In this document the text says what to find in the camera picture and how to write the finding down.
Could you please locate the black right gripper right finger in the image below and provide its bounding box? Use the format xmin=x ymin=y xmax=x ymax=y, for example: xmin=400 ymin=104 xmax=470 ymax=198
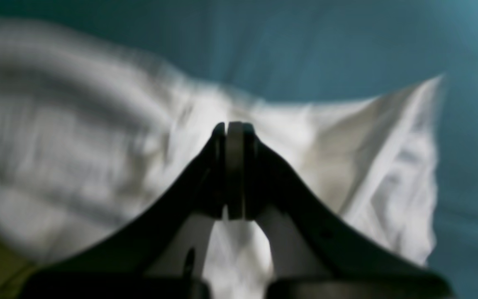
xmin=236 ymin=122 xmax=455 ymax=299

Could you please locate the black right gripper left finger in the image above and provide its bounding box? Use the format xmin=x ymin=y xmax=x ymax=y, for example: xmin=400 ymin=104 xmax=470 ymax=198
xmin=19 ymin=123 xmax=226 ymax=299

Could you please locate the white T-shirt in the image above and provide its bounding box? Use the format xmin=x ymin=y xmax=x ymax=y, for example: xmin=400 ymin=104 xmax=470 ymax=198
xmin=0 ymin=18 xmax=442 ymax=299

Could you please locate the teal table cloth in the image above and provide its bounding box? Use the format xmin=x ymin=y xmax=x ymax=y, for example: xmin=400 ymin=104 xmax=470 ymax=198
xmin=0 ymin=0 xmax=478 ymax=299

